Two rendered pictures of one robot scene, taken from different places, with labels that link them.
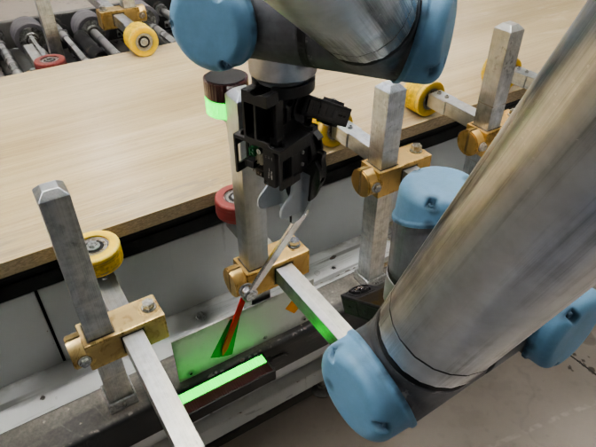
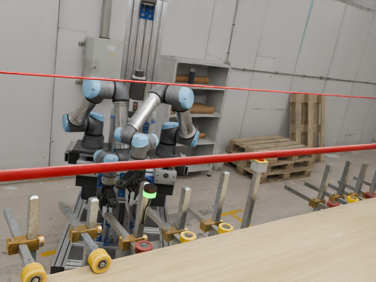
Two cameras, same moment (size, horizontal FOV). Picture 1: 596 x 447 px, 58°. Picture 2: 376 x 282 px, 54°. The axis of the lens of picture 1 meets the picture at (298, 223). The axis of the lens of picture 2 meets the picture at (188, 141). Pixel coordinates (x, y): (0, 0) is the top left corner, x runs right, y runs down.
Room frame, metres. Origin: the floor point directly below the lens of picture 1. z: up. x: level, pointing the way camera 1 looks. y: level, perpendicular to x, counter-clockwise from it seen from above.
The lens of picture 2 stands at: (2.26, 0.08, 1.86)
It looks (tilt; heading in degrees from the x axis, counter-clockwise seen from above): 16 degrees down; 175
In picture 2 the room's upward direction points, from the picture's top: 10 degrees clockwise
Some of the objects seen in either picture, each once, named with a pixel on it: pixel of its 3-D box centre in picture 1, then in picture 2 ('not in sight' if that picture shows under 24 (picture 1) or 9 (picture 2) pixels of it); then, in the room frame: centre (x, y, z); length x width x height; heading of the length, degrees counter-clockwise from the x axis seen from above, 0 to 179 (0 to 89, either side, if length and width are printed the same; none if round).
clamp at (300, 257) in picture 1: (265, 266); (133, 241); (0.66, 0.05, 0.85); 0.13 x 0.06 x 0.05; 122
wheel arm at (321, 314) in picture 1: (296, 287); (124, 235); (0.61, 0.00, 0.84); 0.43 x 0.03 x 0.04; 32
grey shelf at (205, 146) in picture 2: not in sight; (184, 119); (-2.49, 0.43, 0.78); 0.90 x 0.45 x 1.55; 124
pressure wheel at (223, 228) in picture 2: not in sight; (224, 235); (0.50, 0.53, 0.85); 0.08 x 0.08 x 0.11
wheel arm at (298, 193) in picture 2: not in sight; (308, 198); (-0.20, 1.27, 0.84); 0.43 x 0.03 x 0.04; 32
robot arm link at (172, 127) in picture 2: not in sight; (170, 131); (-0.15, 0.18, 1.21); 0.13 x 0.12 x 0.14; 67
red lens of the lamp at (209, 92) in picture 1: (226, 84); (150, 188); (0.68, 0.10, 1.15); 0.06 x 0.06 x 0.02
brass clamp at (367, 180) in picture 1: (390, 171); (85, 232); (0.79, -0.16, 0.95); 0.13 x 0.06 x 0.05; 122
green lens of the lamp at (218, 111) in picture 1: (227, 102); (149, 193); (0.68, 0.10, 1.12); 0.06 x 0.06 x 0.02
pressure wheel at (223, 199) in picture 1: (239, 219); (142, 254); (0.77, 0.11, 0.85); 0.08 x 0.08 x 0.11
